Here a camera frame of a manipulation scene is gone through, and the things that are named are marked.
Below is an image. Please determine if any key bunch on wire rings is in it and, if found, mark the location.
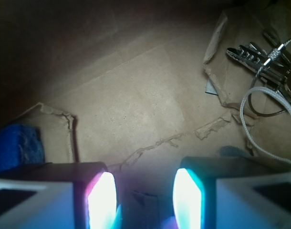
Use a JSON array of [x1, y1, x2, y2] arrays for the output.
[[226, 30, 291, 164]]

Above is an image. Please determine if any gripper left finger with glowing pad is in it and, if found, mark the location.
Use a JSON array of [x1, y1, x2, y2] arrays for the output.
[[0, 162, 117, 229]]

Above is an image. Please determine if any black box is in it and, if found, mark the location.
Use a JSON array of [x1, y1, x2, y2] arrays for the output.
[[120, 189, 178, 229]]

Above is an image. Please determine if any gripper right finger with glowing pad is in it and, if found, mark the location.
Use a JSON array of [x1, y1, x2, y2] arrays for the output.
[[173, 156, 291, 229]]

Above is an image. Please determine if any grey plush mouse toy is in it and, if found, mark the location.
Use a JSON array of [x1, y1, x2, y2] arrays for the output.
[[219, 146, 248, 157]]

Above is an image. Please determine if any brown paper bag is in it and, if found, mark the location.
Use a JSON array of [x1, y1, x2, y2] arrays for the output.
[[0, 0, 291, 205]]

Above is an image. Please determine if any blue sponge block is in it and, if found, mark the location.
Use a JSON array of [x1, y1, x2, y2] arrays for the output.
[[0, 124, 45, 173]]

